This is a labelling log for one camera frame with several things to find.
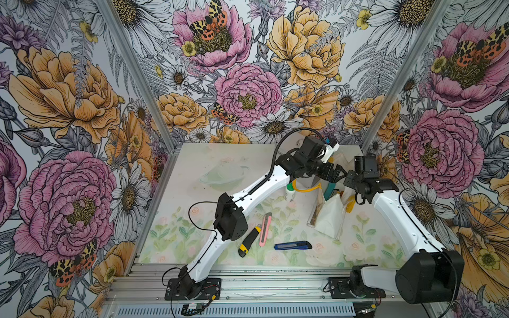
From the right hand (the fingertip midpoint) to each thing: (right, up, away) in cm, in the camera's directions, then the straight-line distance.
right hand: (353, 182), depth 83 cm
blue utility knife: (-22, -27, +2) cm, 35 cm away
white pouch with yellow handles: (-10, -15, +3) cm, 18 cm away
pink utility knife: (-36, -21, +6) cm, 42 cm away
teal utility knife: (-4, -6, +19) cm, 20 cm away
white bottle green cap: (-25, -6, +10) cm, 27 cm away
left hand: (-10, +4, -5) cm, 12 cm away
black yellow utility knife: (-44, -26, +2) cm, 51 cm away
